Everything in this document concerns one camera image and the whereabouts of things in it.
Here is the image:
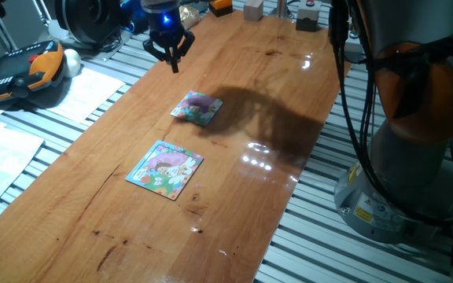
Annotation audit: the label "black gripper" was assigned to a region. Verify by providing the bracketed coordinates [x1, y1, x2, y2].
[142, 3, 196, 74]

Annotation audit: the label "butterfly jigsaw puzzle unframed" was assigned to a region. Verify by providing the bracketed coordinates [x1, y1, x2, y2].
[170, 90, 224, 127]

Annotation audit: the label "framed butterfly puzzle board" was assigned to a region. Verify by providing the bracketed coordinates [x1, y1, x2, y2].
[125, 140, 204, 201]

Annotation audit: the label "gold foil bag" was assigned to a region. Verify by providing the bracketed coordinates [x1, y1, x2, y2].
[179, 4, 201, 31]

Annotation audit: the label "black round spool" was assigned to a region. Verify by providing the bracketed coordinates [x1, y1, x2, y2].
[55, 0, 123, 45]

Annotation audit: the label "beige wooden block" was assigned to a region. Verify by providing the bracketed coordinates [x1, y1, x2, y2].
[243, 0, 265, 23]

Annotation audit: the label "white paper sheet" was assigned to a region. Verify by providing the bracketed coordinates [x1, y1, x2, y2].
[47, 66, 126, 123]

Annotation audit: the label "white round object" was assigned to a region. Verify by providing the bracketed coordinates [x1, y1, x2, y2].
[61, 48, 82, 79]

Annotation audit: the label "black orange teach pendant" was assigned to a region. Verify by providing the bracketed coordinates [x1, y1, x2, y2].
[0, 40, 66, 105]

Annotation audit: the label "glossy wooden board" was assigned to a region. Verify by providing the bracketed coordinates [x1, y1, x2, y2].
[0, 9, 352, 283]

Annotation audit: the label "large white paper sheets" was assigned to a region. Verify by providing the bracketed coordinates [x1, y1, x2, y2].
[0, 120, 46, 225]

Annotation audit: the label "silver post with base plate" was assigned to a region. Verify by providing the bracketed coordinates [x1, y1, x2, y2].
[269, 0, 295, 20]

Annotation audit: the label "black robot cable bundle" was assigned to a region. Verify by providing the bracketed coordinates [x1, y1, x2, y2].
[328, 0, 453, 229]

